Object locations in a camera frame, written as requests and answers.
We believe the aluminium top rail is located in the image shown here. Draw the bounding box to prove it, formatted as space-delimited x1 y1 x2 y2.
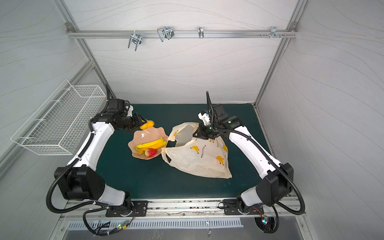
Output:
67 29 299 39

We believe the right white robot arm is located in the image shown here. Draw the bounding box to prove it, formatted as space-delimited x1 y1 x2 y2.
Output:
193 100 306 215

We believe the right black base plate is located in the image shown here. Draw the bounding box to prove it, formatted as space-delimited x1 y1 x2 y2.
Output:
218 199 264 216

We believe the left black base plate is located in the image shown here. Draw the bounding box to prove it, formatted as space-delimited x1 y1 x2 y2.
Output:
106 201 149 218

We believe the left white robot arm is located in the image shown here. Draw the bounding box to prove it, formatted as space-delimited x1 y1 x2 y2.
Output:
46 99 148 215

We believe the yellow banana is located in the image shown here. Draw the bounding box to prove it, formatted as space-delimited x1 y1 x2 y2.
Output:
135 138 167 153

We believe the green table mat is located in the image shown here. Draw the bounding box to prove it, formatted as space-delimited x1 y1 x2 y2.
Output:
96 104 270 199

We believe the right black cable bundle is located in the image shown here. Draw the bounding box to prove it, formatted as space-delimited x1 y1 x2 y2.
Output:
254 205 280 234

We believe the pink wavy plate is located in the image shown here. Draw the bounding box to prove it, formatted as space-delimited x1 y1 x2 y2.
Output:
128 127 168 160

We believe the metal clamp hook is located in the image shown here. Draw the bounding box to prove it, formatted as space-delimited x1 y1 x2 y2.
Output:
260 27 287 39
128 32 142 51
157 26 175 42
198 27 204 39

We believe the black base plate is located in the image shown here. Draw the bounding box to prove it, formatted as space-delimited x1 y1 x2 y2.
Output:
218 199 264 216
106 201 149 218

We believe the left black cable bundle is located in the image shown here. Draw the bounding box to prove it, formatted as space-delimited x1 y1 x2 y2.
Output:
82 205 137 237

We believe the white vent strip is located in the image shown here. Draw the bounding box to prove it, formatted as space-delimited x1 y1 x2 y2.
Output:
67 218 244 231

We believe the black cable bundle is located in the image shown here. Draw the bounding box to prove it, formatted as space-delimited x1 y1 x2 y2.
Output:
254 205 280 234
82 205 137 237

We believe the cream plastic banana bag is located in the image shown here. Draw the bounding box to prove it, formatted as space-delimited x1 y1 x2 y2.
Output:
161 122 232 179

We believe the white wire basket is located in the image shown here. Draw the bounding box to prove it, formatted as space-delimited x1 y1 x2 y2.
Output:
11 80 107 156

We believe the yellow wrinkled lemon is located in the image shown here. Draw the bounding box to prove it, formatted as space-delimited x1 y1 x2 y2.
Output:
140 120 155 130

